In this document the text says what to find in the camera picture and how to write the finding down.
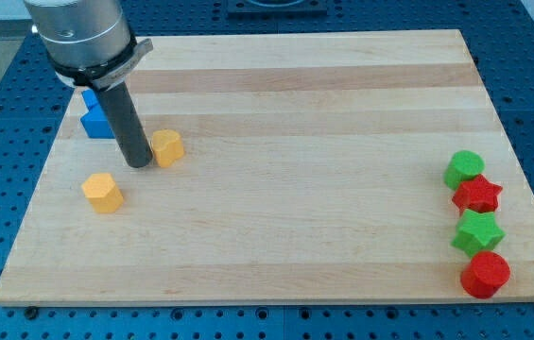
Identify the green cylinder block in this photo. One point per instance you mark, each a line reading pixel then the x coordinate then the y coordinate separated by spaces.
pixel 464 165

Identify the wooden board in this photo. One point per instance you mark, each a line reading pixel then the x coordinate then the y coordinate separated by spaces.
pixel 312 174

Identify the green star block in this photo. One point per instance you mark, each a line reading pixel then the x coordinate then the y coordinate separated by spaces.
pixel 477 231

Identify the yellow hexagon block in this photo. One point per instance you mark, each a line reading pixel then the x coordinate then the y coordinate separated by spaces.
pixel 103 193

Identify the blue block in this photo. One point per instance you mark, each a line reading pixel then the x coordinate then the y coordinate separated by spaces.
pixel 94 120

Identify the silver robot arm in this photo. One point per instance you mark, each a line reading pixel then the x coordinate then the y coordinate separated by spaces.
pixel 89 43

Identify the red star block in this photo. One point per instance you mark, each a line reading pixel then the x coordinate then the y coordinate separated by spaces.
pixel 478 195

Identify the yellow heart block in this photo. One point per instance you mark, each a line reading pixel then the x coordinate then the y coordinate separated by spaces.
pixel 167 147

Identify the red cylinder block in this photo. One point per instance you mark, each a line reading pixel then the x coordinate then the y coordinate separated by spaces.
pixel 486 273

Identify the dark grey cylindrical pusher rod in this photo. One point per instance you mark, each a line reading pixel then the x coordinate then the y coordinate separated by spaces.
pixel 125 124

